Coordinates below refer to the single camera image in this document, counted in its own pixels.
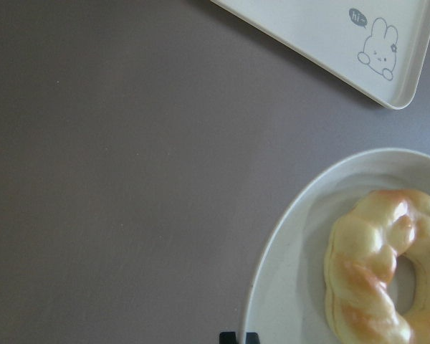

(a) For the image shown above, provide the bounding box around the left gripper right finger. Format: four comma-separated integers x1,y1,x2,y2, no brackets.
245,332,260,344

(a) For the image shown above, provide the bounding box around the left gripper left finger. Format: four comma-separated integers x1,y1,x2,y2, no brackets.
219,332,237,344

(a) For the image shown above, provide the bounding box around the white plate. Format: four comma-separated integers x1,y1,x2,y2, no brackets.
238,148,430,343

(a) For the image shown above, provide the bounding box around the twisted glazed donut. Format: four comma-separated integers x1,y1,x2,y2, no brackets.
324,189,430,343

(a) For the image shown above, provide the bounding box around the cream rabbit tray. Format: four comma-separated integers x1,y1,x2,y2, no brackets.
217,0,430,110

